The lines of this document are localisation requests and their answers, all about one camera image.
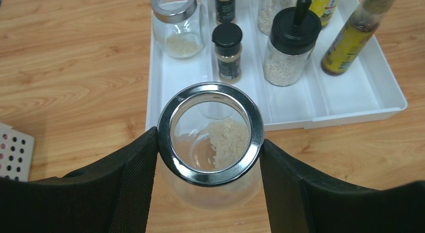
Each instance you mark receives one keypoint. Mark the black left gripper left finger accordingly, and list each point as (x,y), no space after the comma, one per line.
(112,194)

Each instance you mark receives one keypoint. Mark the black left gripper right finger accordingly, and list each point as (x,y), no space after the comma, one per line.
(301,198)

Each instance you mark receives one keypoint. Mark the clear glass jar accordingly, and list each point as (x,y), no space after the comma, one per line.
(209,137)
(179,26)

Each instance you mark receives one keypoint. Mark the black-lid shaker jar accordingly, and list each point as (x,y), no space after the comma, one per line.
(291,41)
(268,10)

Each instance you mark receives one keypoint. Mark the small spice bottle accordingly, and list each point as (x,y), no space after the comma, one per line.
(227,40)
(225,11)

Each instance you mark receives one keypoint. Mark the white laundry basket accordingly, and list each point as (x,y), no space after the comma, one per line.
(16,154)

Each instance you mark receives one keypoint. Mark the white divided tray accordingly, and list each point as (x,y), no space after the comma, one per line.
(368,91)

